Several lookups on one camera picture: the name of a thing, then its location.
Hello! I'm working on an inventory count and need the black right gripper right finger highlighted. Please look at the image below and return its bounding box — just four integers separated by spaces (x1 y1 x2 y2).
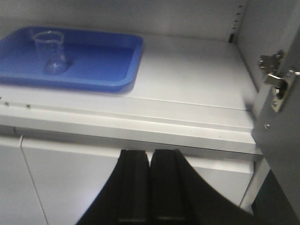
150 150 255 225

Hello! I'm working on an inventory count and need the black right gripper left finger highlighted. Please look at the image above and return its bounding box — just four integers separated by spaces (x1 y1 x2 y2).
77 150 148 225

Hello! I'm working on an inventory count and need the blue plastic tray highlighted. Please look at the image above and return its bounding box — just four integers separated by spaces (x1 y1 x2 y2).
0 26 143 93

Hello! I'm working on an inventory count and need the clear glass beaker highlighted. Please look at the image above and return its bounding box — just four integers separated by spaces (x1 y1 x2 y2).
33 30 68 75

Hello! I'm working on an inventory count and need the right cabinet door hinge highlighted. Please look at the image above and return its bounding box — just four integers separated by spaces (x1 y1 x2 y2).
258 50 300 113

